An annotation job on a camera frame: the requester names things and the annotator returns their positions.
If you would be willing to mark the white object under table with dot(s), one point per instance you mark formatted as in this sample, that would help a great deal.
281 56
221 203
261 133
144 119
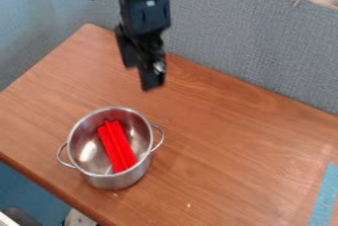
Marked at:
74 218

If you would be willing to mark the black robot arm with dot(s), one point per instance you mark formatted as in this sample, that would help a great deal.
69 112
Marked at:
144 18

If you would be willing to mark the blue tape strip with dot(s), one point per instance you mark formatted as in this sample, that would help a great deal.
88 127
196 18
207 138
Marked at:
327 195

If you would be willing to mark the red plastic block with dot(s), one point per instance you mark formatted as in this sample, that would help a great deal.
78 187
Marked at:
116 146

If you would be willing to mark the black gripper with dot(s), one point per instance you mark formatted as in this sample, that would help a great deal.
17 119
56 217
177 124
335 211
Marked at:
144 20

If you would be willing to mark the grey fabric divider panel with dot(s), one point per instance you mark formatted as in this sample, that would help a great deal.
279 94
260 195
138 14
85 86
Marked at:
275 43

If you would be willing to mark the metal pot with handles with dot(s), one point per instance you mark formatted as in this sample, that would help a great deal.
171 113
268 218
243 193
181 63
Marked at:
82 152

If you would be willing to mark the dark object bottom left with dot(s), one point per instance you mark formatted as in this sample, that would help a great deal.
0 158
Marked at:
20 217

